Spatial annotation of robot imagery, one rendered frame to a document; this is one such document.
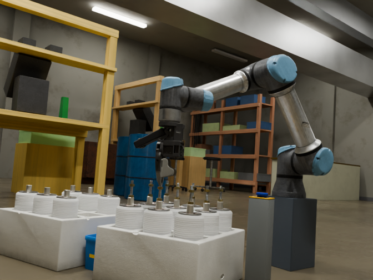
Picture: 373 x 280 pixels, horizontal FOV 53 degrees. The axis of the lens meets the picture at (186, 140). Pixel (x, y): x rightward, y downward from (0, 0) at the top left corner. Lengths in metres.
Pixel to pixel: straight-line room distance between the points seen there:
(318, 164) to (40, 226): 1.11
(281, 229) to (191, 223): 0.62
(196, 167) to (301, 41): 3.41
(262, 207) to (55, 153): 3.54
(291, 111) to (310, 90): 8.65
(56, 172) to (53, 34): 4.73
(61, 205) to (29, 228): 0.16
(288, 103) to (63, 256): 1.03
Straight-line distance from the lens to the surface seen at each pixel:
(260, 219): 1.29
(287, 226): 1.68
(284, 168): 1.73
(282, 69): 1.51
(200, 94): 1.30
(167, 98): 1.25
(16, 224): 1.64
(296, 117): 1.57
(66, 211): 1.49
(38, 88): 3.83
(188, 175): 7.93
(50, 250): 1.49
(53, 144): 4.57
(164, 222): 1.23
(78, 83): 8.78
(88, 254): 1.49
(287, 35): 6.14
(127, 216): 1.29
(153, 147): 4.39
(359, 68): 7.97
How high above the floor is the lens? 0.39
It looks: 5 degrees up
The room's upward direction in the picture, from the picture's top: 4 degrees clockwise
